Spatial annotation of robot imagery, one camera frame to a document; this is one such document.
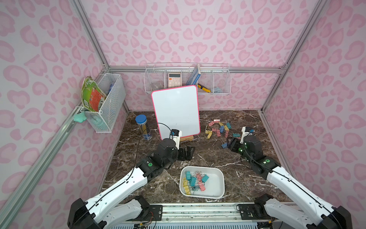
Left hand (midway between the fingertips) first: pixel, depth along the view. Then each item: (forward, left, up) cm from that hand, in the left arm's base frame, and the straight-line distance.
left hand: (188, 144), depth 74 cm
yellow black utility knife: (+42, -11, +4) cm, 43 cm away
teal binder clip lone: (-10, 0, -19) cm, 22 cm away
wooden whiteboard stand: (+15, -1, -19) cm, 24 cm away
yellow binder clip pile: (+20, -16, -21) cm, 34 cm away
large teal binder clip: (-11, -10, -21) cm, 26 cm away
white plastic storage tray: (-14, -16, -24) cm, 32 cm away
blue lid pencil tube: (+21, +29, -5) cm, 36 cm away
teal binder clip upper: (+29, -31, -22) cm, 48 cm away
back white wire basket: (+51, -16, +5) cm, 54 cm away
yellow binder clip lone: (-17, +1, -20) cm, 26 cm away
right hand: (+5, -23, -3) cm, 24 cm away
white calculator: (+43, +9, +9) cm, 45 cm away
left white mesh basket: (+9, +42, +8) cm, 44 cm away
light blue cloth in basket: (+41, -21, +2) cm, 46 cm away
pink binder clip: (-15, -8, -20) cm, 26 cm away
